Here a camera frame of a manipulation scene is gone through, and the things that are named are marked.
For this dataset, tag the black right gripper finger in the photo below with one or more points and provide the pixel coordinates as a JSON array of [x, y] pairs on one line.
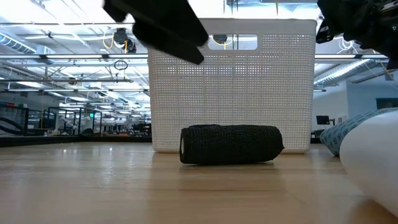
[[325, 34]]

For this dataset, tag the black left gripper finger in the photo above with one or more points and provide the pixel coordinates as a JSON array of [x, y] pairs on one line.
[[171, 45], [161, 18]]

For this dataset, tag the white perforated plastic basket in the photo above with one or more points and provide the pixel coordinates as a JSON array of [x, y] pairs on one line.
[[236, 93]]

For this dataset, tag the black monitor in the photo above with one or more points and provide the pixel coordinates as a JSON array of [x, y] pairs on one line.
[[322, 119]]

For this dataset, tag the blue patterned white package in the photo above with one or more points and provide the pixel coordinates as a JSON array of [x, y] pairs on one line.
[[337, 133]]

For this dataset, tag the grey horizontal ceiling pipe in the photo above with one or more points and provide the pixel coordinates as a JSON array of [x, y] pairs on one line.
[[62, 81]]

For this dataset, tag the black bandage roll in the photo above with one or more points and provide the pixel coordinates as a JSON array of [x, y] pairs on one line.
[[233, 144]]

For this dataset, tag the white round plastic bottle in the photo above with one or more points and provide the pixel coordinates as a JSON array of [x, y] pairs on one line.
[[376, 161]]

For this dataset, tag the silver ventilation duct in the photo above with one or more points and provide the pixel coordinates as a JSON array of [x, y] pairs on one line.
[[339, 73]]

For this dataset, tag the black metal workstation frame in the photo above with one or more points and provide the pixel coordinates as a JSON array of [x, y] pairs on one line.
[[79, 121], [25, 121]]

